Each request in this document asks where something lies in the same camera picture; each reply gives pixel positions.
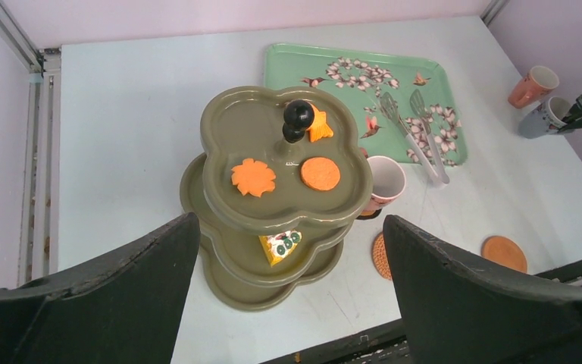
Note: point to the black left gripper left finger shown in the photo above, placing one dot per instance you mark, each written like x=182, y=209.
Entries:
x=124, y=306

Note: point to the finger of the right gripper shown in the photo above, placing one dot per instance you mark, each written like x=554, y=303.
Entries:
x=573, y=118

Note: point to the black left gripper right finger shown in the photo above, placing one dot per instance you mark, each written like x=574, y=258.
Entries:
x=458, y=307

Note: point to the white cup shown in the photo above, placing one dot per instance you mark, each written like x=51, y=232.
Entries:
x=545, y=119

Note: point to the orange cup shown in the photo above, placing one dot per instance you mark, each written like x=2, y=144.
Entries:
x=538, y=82

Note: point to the round cork coaster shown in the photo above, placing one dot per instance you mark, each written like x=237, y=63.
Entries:
x=505, y=252
x=379, y=257

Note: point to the yellow smiley face coaster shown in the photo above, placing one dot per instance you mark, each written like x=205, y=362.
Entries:
x=367, y=215

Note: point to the orange-handled cup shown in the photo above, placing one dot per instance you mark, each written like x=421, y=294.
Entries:
x=389, y=182

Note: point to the yellow toy cake slice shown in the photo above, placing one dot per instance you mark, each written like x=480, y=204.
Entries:
x=278, y=246

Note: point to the orange flower toy cookie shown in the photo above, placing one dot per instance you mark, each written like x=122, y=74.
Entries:
x=253, y=177

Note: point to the green three-tier serving stand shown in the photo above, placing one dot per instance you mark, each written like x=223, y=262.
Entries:
x=271, y=126

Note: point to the orange toy fish pastry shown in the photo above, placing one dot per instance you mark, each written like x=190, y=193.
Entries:
x=319, y=128

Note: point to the green floral serving tray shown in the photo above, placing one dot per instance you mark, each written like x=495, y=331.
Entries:
x=419, y=87

